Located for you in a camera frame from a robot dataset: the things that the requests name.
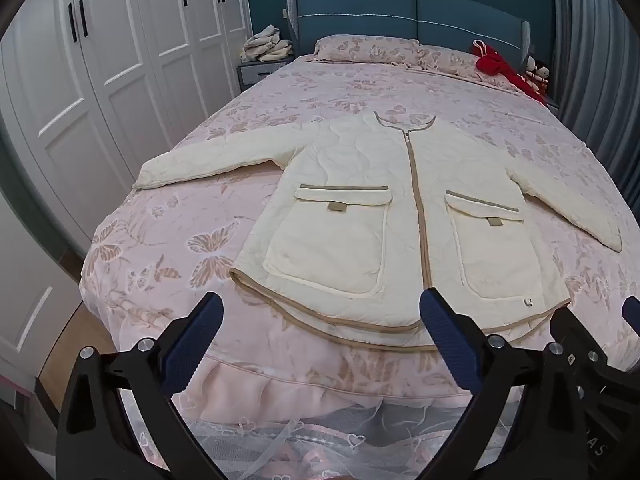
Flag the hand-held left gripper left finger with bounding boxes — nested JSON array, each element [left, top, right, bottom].
[[56, 291, 224, 480]]

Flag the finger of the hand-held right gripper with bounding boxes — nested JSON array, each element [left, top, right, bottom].
[[549, 305, 640, 386], [621, 296, 640, 338]]

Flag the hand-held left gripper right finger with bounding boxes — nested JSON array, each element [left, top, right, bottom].
[[414, 287, 593, 480]]

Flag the cream quilted jacket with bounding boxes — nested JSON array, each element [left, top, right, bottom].
[[132, 111, 623, 353]]

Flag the pile of beige clothes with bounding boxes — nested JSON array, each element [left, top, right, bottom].
[[241, 24, 295, 64]]

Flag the bed with pink butterfly bedspread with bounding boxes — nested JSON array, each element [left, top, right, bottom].
[[80, 35, 640, 480]]

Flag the white lace bed skirt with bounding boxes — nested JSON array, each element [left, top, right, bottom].
[[117, 392, 483, 480]]

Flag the plush toys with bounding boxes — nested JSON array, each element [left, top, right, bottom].
[[522, 55, 552, 95]]

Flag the white wardrobe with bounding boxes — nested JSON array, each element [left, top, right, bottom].
[[0, 0, 252, 378]]

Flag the grey nightstand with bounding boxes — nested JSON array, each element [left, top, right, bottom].
[[236, 55, 296, 94]]

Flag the pink floral pillow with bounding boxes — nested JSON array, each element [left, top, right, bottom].
[[313, 35, 422, 67], [417, 45, 521, 92]]

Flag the red garment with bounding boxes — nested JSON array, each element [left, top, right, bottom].
[[472, 40, 549, 107]]

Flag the blue padded headboard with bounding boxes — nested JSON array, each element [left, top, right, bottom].
[[286, 0, 532, 63]]

